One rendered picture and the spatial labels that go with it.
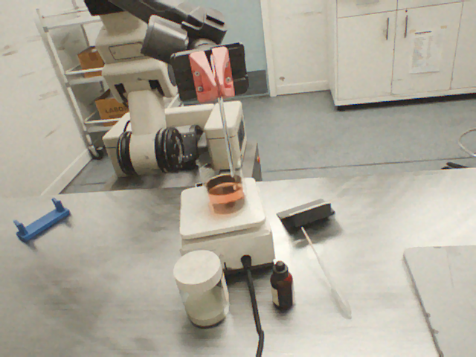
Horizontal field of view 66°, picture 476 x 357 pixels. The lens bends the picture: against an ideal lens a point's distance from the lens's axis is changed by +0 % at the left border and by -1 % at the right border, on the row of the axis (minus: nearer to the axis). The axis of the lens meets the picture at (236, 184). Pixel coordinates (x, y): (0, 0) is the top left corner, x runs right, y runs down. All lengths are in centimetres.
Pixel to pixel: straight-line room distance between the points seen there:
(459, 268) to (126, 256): 49
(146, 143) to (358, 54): 194
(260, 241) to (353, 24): 245
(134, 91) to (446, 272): 113
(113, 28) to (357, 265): 109
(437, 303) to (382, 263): 9
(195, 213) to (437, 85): 273
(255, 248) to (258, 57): 301
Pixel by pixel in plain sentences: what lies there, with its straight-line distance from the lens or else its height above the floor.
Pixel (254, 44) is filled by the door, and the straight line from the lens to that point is 343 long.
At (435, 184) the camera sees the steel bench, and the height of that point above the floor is 75.
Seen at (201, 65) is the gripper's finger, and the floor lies 103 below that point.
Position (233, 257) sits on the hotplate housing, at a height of 79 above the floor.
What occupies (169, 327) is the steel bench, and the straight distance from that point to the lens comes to 52.
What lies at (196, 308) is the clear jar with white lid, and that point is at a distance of 47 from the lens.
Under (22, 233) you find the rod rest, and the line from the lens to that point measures 81.
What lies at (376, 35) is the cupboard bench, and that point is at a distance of 290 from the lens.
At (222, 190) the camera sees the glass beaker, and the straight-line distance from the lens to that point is 49.
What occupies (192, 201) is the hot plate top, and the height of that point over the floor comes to 84.
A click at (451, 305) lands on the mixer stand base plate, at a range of 52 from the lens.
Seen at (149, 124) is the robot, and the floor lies 69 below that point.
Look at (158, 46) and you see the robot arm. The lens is 59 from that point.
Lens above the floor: 114
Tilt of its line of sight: 31 degrees down
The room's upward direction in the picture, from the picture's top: 10 degrees counter-clockwise
